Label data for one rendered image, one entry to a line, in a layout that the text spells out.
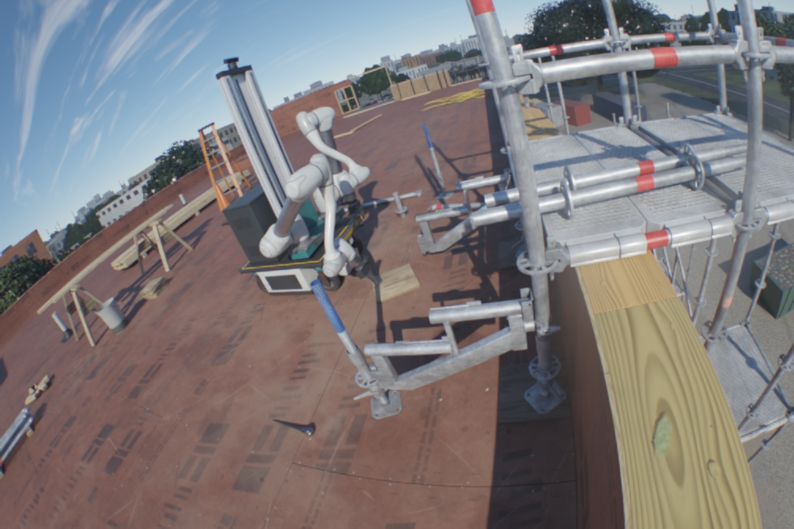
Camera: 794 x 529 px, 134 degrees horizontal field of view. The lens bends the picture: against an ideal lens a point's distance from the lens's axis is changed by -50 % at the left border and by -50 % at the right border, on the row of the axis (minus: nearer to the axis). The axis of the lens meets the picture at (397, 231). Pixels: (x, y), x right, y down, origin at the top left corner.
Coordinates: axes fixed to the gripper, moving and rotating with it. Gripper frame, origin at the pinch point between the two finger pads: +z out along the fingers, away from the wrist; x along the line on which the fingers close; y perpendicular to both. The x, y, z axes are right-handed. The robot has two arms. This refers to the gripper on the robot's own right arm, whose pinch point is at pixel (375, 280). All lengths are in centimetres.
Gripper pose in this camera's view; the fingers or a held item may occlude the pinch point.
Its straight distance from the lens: 225.8
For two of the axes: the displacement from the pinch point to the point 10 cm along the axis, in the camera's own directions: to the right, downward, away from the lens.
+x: -2.2, 5.0, -8.3
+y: -7.1, 5.1, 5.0
